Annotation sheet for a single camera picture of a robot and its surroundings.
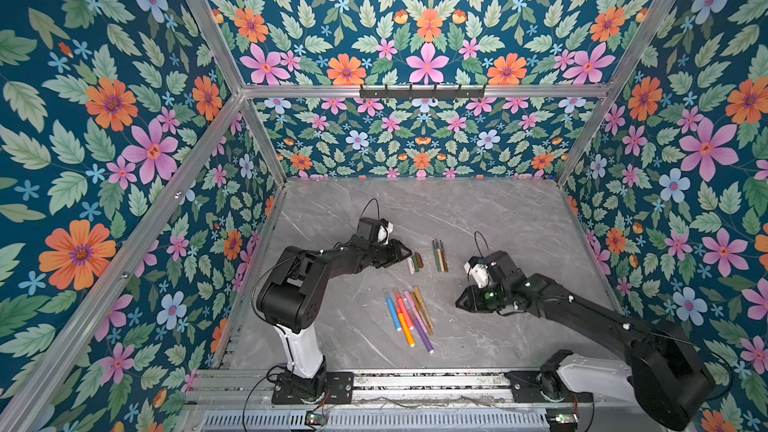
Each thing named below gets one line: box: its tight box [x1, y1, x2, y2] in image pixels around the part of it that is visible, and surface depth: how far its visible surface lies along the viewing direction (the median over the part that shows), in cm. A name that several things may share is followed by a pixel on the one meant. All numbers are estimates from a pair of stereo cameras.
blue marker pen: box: [385, 293, 402, 332], surface depth 88 cm
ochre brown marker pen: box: [411, 285, 434, 336], surface depth 88 cm
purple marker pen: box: [414, 319, 434, 354], surface depth 84 cm
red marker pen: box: [396, 292, 414, 329], surface depth 88 cm
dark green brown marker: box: [432, 239, 441, 272], surface depth 100 cm
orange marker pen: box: [398, 312, 415, 347], surface depth 84 cm
